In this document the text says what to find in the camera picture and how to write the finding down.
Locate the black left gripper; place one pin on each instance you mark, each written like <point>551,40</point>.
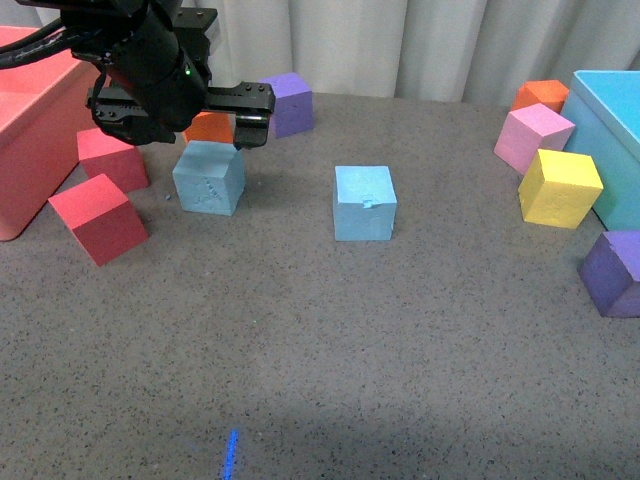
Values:
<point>153,58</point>

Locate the light blue cube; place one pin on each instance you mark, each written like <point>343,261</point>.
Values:
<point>364,203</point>
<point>210,177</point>

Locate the orange foam cube left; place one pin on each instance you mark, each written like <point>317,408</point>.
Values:
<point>210,126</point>

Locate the orange foam cube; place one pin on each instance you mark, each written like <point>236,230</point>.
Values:
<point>210,126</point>
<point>551,93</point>

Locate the red foam cube rear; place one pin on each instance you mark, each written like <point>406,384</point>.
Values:
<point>102,154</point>

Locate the red foam cube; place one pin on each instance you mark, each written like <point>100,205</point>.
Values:
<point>101,218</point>
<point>102,154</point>

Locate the purple foam cube back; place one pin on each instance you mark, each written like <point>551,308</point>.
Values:
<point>293,112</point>

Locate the red foam cube front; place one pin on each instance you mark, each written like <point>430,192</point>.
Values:
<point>101,218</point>

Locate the red plastic bin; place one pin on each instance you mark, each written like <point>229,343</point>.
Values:
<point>42,110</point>

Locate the grey curtain backdrop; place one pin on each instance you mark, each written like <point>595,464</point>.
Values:
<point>454,51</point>

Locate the pink foam cube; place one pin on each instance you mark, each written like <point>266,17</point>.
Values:
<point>528,129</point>

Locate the orange foam cube right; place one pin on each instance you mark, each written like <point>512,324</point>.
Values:
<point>551,93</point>

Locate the yellow foam cube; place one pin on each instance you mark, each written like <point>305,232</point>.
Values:
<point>559,189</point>

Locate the light blue plastic bin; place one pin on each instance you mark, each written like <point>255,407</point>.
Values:
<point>604,106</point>

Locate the dark purple foam cube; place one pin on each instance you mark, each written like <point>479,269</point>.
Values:
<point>610,273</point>

